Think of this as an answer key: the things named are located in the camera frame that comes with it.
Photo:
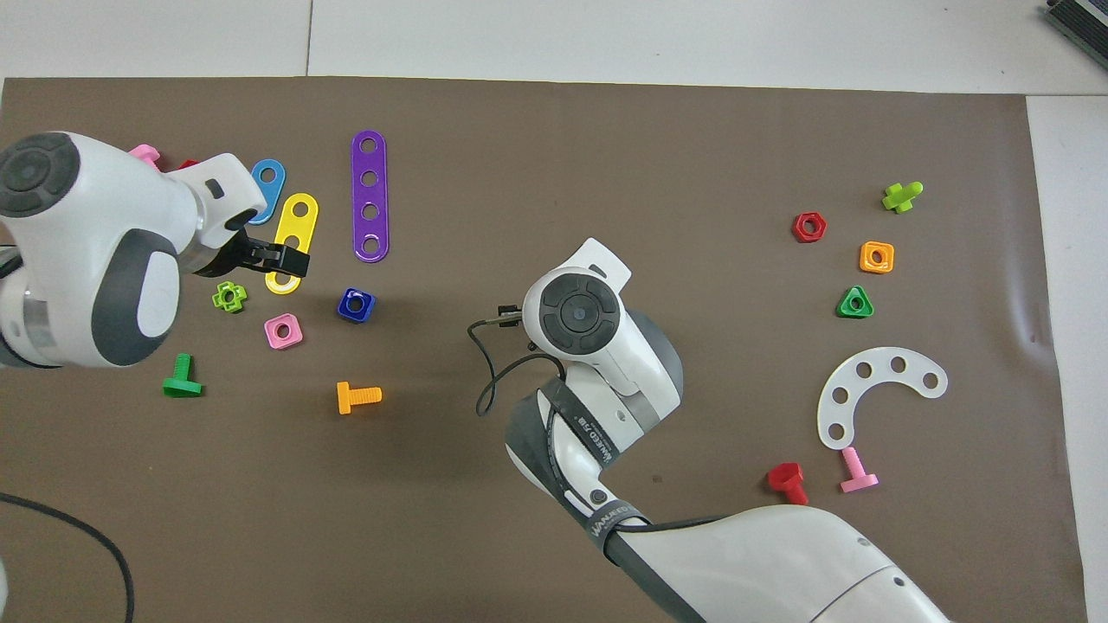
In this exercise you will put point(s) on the green plastic bolt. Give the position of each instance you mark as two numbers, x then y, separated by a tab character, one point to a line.
182	382

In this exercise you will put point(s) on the white curved perforated plate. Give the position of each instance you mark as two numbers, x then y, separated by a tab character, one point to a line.
829	389

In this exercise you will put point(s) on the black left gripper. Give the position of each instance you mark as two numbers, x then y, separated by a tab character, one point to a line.
234	255

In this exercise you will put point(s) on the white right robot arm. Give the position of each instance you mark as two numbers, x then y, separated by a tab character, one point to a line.
606	346

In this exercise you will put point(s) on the yellow three-hole plate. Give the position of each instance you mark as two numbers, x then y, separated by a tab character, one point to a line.
297	227

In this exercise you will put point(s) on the green triangle nut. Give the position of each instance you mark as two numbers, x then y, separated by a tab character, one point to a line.
845	310

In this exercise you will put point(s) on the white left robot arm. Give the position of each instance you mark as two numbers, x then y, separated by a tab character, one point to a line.
86	225

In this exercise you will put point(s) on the orange plastic bolt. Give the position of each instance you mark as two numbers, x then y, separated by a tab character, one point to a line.
357	397

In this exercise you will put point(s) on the grey ribbed device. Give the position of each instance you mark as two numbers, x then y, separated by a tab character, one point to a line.
1080	22

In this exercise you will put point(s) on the lime green flower nut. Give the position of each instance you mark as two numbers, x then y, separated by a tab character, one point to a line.
219	298

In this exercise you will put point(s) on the purple four-hole strip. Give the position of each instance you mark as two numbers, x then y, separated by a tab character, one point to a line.
370	195

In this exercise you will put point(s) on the red plastic bolt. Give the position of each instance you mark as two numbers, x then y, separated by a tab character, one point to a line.
788	482

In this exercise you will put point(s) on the pink square nut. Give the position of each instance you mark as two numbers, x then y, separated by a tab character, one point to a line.
271	336

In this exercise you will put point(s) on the brown table mat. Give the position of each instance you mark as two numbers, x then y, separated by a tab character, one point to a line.
606	173

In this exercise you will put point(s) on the blue two-hole plate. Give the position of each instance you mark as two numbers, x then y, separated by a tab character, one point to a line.
270	192

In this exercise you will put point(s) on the pink plastic bolt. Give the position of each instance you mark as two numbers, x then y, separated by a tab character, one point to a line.
857	472
145	155

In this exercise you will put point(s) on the lime green cross bolt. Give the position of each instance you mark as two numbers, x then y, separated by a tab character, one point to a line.
900	197

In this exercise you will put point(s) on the orange square nut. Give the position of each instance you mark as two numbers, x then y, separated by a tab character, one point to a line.
865	262

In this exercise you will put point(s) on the blue square nut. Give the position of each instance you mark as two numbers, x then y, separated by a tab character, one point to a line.
346	310

